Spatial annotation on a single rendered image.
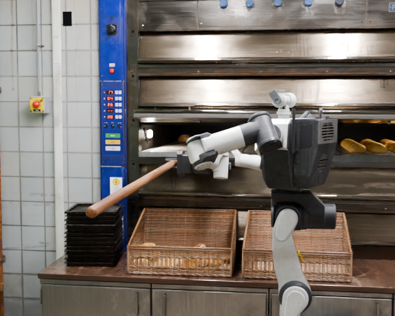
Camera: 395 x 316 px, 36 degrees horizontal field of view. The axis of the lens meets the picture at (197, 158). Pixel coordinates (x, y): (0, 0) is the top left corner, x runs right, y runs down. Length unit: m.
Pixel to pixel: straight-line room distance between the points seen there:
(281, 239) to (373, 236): 1.09
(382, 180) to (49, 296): 1.95
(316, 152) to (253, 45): 1.20
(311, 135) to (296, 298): 0.71
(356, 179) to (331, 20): 0.91
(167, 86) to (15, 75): 0.94
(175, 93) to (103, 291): 1.20
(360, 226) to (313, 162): 1.18
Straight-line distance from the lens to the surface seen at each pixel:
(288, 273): 2.77
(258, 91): 3.59
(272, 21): 3.63
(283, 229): 2.69
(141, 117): 3.52
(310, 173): 2.58
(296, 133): 2.60
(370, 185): 3.65
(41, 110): 3.78
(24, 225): 3.98
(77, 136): 3.79
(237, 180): 3.62
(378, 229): 3.70
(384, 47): 3.64
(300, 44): 3.60
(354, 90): 3.61
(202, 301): 3.22
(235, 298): 3.20
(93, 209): 1.59
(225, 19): 3.64
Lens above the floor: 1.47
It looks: 5 degrees down
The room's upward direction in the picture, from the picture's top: straight up
